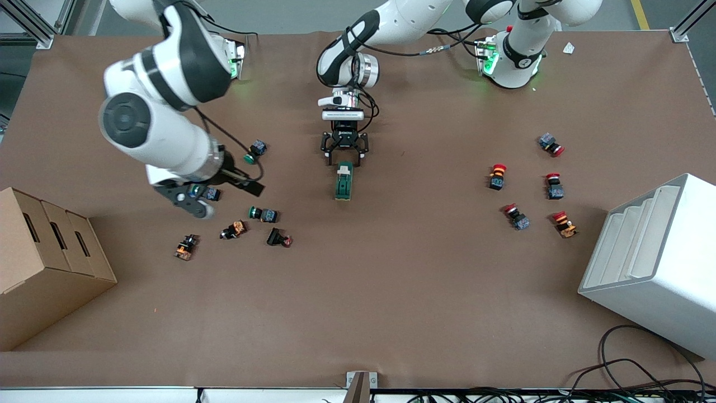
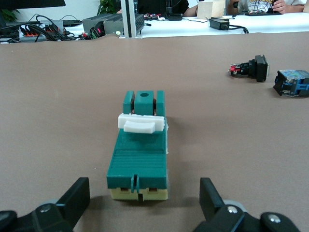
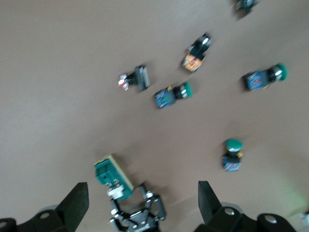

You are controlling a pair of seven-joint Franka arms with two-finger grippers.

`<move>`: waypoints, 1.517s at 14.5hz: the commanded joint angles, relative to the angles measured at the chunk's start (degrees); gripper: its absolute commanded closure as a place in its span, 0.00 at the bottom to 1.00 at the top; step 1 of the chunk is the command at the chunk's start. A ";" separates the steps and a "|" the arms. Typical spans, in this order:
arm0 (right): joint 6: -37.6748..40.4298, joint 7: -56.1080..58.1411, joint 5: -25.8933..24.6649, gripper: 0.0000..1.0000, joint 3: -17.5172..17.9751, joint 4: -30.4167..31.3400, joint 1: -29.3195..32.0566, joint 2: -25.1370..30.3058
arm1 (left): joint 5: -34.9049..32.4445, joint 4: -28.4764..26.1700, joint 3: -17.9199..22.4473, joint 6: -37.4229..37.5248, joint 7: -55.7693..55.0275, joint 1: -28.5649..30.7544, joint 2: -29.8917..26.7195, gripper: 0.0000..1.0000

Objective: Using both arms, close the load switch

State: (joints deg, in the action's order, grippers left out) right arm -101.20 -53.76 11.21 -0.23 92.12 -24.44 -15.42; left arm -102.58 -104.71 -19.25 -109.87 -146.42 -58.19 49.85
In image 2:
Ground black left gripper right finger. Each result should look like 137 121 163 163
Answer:
193 177 303 232

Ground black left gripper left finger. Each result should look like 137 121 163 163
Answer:
0 177 91 232

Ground green load switch white handle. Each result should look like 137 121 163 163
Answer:
106 90 169 201

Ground bare bystander hand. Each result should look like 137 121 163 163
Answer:
272 0 289 14

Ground brown table mat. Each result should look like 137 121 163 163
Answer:
0 32 309 232

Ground green pushbutton grey block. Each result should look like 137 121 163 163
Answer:
273 69 309 98

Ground black square pushbutton red terminals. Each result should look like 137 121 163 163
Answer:
228 55 270 83

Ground grey hub orange plugs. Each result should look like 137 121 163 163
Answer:
18 20 65 42

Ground green terminal module red light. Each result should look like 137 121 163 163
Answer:
89 21 106 40

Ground black power adapter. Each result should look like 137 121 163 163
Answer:
209 16 230 31

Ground grey metal computer box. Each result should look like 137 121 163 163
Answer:
82 14 145 39

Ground green potted plant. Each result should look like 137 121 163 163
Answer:
0 9 21 27
98 0 121 15

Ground black flat control base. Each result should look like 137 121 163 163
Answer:
245 11 282 16

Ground light wooden box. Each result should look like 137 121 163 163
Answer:
197 0 226 19

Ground black computer monitor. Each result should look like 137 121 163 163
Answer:
0 0 66 9

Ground person in white shirt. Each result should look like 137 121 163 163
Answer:
225 0 306 15

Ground person in black shirt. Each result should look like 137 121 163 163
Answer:
135 0 200 17

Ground tangled black desk cables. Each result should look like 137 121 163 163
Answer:
0 14 84 44

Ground black power adapter cable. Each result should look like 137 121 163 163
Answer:
228 24 249 34

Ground aluminium camera post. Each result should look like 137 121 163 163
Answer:
120 0 143 39

